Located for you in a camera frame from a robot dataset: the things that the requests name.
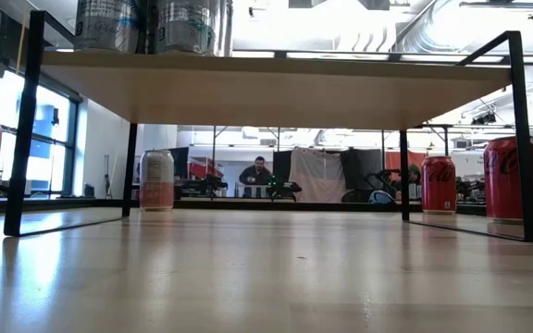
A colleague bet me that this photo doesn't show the black track spotlights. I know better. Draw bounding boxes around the black track spotlights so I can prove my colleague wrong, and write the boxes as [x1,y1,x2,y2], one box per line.
[471,112,498,126]

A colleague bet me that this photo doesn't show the large window black frame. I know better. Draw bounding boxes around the large window black frame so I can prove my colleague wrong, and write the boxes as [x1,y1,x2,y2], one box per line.
[0,68,82,200]

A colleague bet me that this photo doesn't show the orange hanging cloth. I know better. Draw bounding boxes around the orange hanging cloth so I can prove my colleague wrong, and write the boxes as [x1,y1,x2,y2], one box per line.
[384,150,428,176]

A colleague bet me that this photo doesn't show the person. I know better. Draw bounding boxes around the person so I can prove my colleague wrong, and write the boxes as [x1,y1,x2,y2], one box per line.
[239,155,273,187]

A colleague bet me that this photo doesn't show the blue and white helmet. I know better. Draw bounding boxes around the blue and white helmet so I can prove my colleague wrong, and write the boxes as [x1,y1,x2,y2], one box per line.
[368,189,395,204]

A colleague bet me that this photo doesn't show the wooden shelf black metal legs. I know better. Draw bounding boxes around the wooden shelf black metal legs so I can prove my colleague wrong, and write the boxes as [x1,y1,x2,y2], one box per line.
[3,9,533,244]

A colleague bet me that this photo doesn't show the black aluminium table frame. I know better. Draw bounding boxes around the black aluminium table frame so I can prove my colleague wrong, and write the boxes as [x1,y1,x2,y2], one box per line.
[0,197,533,218]

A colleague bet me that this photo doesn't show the short white and pink can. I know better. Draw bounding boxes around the short white and pink can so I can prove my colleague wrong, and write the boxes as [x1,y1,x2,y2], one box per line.
[139,148,176,213]

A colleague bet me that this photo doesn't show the yellow hanging strap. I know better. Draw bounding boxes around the yellow hanging strap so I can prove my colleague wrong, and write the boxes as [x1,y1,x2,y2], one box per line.
[15,4,30,75]

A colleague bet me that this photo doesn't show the black monitor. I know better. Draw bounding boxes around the black monitor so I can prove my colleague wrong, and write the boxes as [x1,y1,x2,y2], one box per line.
[273,150,292,182]
[172,146,190,179]

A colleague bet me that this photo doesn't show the silver ceiling duct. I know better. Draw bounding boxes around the silver ceiling duct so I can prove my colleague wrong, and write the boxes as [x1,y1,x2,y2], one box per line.
[393,0,533,55]

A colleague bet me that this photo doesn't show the dark grey hanging cloth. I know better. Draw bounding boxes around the dark grey hanging cloth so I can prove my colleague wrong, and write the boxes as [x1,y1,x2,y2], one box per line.
[340,147,383,191]

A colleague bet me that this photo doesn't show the white hanging cloth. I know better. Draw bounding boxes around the white hanging cloth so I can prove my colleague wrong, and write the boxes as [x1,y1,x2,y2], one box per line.
[289,146,347,204]

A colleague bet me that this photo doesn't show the black ceiling rail fixture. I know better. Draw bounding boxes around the black ceiling rail fixture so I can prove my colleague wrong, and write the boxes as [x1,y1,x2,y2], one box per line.
[459,1,533,20]

